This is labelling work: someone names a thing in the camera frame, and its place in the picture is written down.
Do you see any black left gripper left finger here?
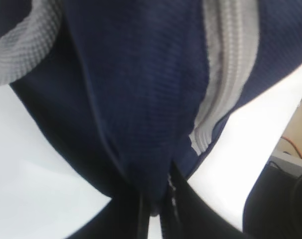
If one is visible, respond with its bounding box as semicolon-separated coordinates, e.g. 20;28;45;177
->
69;193;150;239

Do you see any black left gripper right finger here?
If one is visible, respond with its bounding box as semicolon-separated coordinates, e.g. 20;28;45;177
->
160;164;250;239

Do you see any navy blue lunch bag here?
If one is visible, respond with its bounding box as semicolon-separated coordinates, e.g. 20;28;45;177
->
0;0;302;215

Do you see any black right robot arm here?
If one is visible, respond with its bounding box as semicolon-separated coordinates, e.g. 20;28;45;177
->
243;153;302;239

